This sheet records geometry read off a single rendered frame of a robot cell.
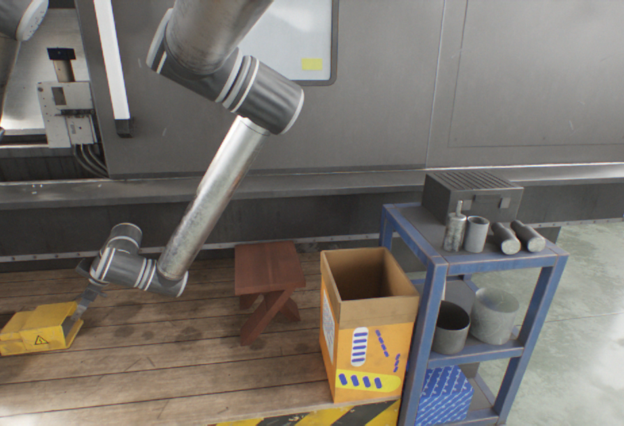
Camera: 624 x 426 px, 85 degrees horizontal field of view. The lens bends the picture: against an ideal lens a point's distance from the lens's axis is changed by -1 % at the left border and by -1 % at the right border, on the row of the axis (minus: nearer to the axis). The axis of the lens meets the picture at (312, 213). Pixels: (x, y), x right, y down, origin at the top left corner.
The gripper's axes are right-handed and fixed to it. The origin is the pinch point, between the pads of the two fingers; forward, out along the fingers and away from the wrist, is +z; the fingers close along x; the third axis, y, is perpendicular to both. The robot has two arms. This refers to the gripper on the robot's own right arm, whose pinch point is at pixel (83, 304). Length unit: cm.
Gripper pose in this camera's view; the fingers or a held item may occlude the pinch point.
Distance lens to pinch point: 165.7
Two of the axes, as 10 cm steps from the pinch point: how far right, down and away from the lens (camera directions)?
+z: -6.2, 7.6, 2.1
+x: -1.9, -4.1, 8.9
